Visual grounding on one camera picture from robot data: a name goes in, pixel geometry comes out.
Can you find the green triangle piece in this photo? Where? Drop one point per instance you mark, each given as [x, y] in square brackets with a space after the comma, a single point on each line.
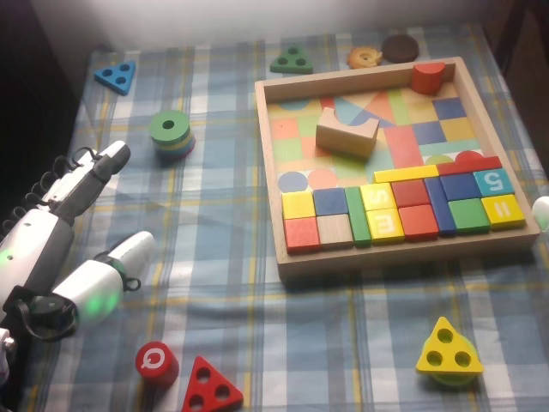
[291, 64]

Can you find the dark brown disc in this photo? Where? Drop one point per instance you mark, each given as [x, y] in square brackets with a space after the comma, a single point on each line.
[401, 47]

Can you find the wooden tray with coloured print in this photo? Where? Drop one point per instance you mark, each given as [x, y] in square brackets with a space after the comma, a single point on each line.
[386, 262]

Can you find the natural wood arch block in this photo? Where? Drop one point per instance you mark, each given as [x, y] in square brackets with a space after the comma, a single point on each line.
[343, 137]

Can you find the red half-cylinder block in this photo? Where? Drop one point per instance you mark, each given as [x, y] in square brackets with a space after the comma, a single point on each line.
[426, 79]

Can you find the blue plaid tablecloth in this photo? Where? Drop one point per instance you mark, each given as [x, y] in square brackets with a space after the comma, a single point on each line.
[214, 214]

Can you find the red cylinder with white Q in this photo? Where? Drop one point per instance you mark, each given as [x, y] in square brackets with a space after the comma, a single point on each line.
[156, 365]

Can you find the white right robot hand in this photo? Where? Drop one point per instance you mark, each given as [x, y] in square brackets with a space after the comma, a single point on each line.
[542, 212]

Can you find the red triangle piece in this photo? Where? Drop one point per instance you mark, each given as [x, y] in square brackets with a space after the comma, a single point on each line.
[203, 390]

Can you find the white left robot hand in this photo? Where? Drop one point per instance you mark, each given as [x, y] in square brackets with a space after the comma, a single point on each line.
[38, 244]

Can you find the yellow triangle piece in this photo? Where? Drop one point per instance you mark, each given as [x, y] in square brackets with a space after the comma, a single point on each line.
[446, 349]

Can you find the light green gear disc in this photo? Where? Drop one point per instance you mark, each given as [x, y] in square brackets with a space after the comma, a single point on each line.
[450, 379]

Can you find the blue triangle piece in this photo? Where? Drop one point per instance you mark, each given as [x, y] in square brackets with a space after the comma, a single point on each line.
[116, 77]

